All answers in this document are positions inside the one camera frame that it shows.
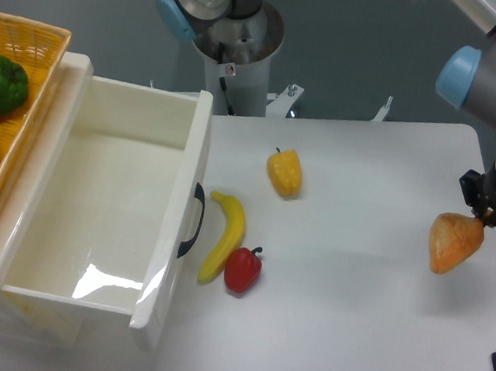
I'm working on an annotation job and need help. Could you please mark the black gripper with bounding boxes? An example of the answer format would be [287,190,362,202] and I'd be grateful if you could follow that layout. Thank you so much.
[460,170,496,228]

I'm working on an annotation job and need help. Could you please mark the orange triangle bread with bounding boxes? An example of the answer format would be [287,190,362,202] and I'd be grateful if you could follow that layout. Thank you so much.
[428,212,485,274]

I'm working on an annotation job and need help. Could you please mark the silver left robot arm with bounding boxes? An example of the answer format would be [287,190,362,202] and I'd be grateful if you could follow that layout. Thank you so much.
[155,0,263,42]

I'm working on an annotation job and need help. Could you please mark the open upper white drawer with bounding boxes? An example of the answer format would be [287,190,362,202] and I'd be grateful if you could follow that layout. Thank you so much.
[5,77,213,351]

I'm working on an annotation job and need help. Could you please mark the white drawer cabinet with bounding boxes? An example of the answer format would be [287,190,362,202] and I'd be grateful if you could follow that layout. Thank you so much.
[0,53,93,348]

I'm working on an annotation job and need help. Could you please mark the yellow bell pepper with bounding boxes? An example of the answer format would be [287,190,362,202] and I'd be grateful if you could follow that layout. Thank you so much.
[266,148,303,198]

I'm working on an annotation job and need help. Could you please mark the red bell pepper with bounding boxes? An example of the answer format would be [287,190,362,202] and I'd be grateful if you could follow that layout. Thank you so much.
[224,246,263,294]

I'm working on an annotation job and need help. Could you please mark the yellow banana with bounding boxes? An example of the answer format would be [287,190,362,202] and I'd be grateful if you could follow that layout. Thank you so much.
[197,190,247,284]

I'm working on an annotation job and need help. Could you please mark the yellow wicker basket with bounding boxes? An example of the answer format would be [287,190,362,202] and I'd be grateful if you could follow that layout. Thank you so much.
[0,12,72,192]

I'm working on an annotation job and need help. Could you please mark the green bell pepper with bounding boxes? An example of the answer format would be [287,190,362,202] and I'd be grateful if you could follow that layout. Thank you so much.
[0,55,29,115]

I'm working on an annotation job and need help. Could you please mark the white table frame brackets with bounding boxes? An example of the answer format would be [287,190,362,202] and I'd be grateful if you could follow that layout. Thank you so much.
[266,83,394,123]

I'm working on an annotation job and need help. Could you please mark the black drawer handle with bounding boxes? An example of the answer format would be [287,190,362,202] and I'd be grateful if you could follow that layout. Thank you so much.
[177,183,206,259]

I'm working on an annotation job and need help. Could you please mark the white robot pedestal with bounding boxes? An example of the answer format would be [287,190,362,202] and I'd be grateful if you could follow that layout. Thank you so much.
[194,2,285,117]

